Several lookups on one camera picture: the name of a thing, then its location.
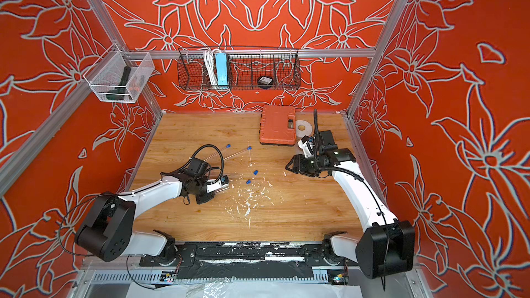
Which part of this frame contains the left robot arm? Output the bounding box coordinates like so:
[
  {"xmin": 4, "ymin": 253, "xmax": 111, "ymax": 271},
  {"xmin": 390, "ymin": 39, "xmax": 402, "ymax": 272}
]
[{"xmin": 73, "ymin": 144, "xmax": 229, "ymax": 266}]

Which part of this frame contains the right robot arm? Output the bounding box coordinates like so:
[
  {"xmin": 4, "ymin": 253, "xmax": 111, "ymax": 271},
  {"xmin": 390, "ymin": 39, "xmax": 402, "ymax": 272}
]
[{"xmin": 285, "ymin": 112, "xmax": 415, "ymax": 289}]

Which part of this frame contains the white tape roll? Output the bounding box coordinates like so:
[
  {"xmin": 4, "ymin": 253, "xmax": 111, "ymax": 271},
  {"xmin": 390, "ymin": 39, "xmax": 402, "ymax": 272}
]
[{"xmin": 295, "ymin": 120, "xmax": 313, "ymax": 139}]

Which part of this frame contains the orange tool case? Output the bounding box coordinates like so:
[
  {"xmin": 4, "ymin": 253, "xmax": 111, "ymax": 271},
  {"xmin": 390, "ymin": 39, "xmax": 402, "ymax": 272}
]
[{"xmin": 259, "ymin": 105, "xmax": 297, "ymax": 146}]

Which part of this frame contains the small black device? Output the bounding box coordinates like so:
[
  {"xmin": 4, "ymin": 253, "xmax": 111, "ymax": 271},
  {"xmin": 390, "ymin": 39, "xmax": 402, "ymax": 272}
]
[{"xmin": 258, "ymin": 75, "xmax": 274, "ymax": 88}]

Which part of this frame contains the dark green tool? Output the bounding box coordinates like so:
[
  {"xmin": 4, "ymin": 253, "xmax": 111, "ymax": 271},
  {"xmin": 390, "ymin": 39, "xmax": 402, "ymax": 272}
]
[{"xmin": 106, "ymin": 66, "xmax": 131, "ymax": 101}]

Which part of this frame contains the light blue box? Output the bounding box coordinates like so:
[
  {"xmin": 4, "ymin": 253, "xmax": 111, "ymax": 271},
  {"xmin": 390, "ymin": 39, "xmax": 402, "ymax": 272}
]
[{"xmin": 215, "ymin": 52, "xmax": 229, "ymax": 88}]

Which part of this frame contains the clear acrylic box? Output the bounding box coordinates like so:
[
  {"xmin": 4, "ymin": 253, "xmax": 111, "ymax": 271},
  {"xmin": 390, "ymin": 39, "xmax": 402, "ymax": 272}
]
[{"xmin": 83, "ymin": 44, "xmax": 155, "ymax": 103}]

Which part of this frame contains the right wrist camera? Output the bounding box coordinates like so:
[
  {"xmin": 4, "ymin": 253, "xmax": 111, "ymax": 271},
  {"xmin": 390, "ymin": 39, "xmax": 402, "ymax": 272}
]
[{"xmin": 298, "ymin": 136, "xmax": 316, "ymax": 159}]

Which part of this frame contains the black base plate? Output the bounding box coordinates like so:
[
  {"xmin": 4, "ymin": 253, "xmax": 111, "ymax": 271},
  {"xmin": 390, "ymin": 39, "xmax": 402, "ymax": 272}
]
[{"xmin": 139, "ymin": 241, "xmax": 357, "ymax": 284}]

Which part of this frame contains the black wire basket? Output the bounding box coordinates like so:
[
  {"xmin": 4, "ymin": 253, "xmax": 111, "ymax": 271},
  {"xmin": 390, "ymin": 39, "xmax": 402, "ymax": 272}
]
[{"xmin": 177, "ymin": 46, "xmax": 302, "ymax": 92}]

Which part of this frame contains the white cable bundle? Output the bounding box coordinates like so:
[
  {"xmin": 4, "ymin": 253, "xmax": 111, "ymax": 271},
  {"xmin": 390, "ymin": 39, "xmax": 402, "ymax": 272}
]
[{"xmin": 204, "ymin": 49, "xmax": 218, "ymax": 88}]

